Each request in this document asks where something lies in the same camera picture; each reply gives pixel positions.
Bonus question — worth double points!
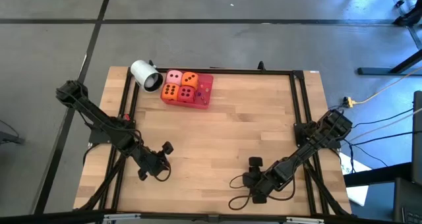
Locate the black crossbar with silver brackets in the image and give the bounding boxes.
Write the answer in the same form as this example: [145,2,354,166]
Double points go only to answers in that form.
[0,208,422,224]

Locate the black aluminium table frame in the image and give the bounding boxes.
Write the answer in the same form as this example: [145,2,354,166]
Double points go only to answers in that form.
[75,61,353,218]

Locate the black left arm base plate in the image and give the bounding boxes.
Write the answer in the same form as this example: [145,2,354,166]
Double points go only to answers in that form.
[88,117,135,146]

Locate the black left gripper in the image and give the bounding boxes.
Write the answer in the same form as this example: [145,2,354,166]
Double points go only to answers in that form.
[131,140,175,182]

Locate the pink translucent plastic bin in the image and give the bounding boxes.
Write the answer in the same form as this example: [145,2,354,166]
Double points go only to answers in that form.
[160,71,214,111]

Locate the grey floor object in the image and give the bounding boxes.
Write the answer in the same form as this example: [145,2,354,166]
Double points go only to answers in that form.
[0,130,26,146]

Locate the pink foam die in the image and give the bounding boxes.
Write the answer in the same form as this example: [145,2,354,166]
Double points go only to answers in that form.
[165,69,184,87]

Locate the white paper sheet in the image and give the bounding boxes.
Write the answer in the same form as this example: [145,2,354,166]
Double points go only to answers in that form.
[338,150,373,208]

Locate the yellow extension cord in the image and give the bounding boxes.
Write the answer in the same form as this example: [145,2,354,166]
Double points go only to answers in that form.
[342,65,422,109]

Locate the orange foam die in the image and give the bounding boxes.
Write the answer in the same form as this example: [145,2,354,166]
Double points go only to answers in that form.
[181,71,200,91]
[161,82,181,101]

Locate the white cylindrical camera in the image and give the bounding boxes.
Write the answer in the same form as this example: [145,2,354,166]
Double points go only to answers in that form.
[129,59,165,94]

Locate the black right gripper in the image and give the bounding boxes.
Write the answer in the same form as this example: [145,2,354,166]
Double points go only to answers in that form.
[242,156,284,205]

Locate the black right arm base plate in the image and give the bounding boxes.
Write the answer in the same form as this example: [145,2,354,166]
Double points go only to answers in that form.
[293,121,342,150]

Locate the red foam die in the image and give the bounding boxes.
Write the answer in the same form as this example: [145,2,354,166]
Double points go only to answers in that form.
[177,85,196,104]

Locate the dark upright panel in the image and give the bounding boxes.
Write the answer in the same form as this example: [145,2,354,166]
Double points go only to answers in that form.
[411,90,422,186]

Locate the black table leg foot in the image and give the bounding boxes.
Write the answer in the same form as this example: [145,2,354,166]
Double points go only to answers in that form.
[357,48,422,76]

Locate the black floor beam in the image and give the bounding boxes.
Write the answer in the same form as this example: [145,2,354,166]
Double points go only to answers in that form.
[342,161,413,188]

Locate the black box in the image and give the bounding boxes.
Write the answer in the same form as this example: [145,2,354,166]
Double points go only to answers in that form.
[393,177,422,224]

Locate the black floor cable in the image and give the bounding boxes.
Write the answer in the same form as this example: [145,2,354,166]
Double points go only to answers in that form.
[339,130,422,164]

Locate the grey metal floor rail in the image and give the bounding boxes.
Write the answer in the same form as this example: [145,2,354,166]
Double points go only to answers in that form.
[388,0,422,51]

